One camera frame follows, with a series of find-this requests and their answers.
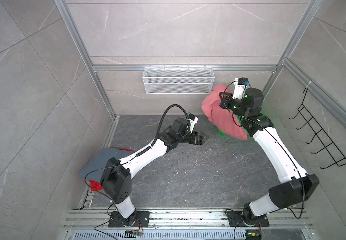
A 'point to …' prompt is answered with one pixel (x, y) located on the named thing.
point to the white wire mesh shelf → (178, 80)
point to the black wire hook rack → (320, 134)
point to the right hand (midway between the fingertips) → (219, 92)
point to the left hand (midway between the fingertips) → (202, 133)
